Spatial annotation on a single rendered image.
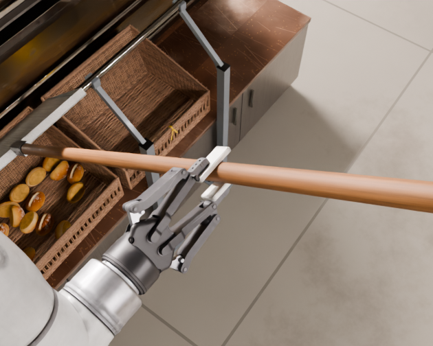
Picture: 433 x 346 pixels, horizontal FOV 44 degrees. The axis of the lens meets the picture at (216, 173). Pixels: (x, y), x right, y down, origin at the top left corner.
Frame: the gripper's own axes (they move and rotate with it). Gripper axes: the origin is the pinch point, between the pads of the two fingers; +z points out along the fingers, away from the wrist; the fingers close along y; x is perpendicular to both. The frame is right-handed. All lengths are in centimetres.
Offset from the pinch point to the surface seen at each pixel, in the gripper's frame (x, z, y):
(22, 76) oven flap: -155, 32, -8
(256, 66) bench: -144, 125, 56
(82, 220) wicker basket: -138, 8, 46
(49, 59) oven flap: -156, 46, -6
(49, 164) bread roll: -167, 20, 29
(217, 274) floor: -153, 44, 126
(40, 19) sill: -145, 49, -21
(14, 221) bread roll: -160, -8, 35
